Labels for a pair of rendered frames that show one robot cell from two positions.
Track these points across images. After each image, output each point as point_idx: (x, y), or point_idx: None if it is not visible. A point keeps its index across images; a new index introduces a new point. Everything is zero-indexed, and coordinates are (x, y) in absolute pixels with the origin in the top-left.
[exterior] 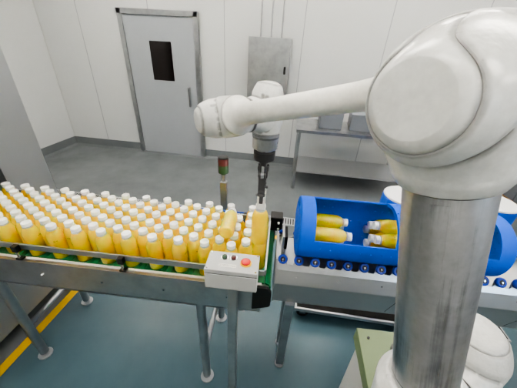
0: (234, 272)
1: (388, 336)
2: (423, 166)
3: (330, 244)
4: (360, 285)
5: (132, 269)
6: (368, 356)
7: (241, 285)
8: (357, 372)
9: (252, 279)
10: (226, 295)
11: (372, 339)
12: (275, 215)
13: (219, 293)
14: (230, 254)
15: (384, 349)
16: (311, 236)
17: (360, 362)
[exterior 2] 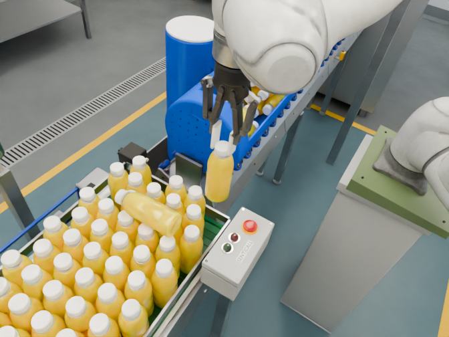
0: (260, 247)
1: (365, 164)
2: None
3: (258, 132)
4: (265, 150)
5: None
6: (377, 188)
7: (260, 252)
8: (351, 210)
9: (270, 233)
10: (204, 289)
11: (363, 175)
12: (134, 153)
13: (198, 297)
14: (224, 239)
15: (373, 174)
16: (246, 138)
17: (374, 198)
